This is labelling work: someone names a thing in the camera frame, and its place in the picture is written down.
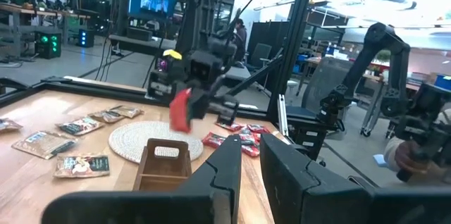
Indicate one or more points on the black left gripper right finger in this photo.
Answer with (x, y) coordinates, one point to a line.
(299, 196)

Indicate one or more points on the black partition panel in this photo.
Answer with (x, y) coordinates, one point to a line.
(267, 34)

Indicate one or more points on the brown wooden compartment tray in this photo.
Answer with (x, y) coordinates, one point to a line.
(162, 173)

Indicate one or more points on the red strawberry tea bag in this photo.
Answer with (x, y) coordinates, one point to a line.
(251, 150)
(248, 137)
(213, 140)
(259, 128)
(179, 111)
(230, 126)

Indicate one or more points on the wooden workbench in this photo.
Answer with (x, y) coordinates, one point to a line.
(21, 9)

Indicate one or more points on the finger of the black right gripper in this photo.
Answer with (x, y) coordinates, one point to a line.
(199, 104)

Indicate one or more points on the computer tower green lights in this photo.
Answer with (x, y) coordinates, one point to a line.
(47, 44)

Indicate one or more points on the person's hand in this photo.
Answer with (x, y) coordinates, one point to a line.
(405, 157)

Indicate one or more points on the dark office chair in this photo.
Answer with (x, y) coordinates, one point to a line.
(259, 55)

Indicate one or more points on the round woven beige placemat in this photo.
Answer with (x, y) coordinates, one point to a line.
(134, 139)

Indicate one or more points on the computer tower blue lights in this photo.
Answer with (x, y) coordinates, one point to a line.
(86, 38)

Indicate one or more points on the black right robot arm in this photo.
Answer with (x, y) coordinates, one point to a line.
(195, 16)

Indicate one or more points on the small potted plant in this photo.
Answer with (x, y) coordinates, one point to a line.
(383, 56)

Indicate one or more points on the grey mesh office chair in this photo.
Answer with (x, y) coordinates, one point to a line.
(324, 83)

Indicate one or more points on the blue storage box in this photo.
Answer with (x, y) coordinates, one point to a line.
(443, 82)

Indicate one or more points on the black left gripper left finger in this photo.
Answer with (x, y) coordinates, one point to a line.
(218, 196)

